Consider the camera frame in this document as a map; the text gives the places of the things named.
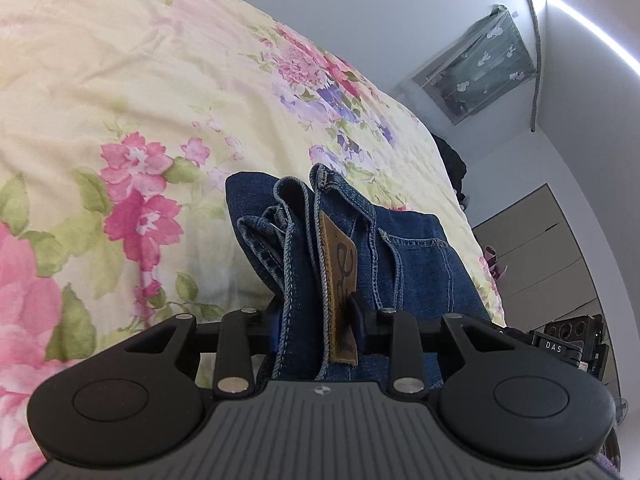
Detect blue denim jeans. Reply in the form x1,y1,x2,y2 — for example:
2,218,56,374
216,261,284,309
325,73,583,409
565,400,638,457
226,164,489,382

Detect black device with dials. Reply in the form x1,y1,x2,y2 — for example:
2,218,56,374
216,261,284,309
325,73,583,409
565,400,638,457
504,314,610,380

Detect pink bag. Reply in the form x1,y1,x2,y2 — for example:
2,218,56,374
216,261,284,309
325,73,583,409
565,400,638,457
483,245,509,283

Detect dark clothes pile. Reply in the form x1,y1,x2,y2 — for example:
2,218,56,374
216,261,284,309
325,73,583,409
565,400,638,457
433,134,469,210

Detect floral yellow bed quilt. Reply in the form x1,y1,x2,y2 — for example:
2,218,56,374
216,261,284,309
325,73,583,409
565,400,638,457
1,0,504,479

